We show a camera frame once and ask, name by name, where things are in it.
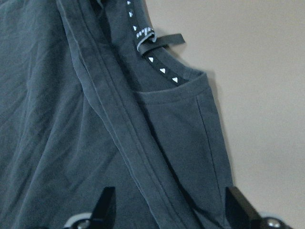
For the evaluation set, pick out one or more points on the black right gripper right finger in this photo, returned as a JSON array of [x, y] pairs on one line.
[[239, 211]]

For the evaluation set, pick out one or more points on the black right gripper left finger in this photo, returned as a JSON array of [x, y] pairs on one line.
[[104, 213]]

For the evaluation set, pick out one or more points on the black t-shirt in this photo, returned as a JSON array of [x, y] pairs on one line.
[[81, 109]]

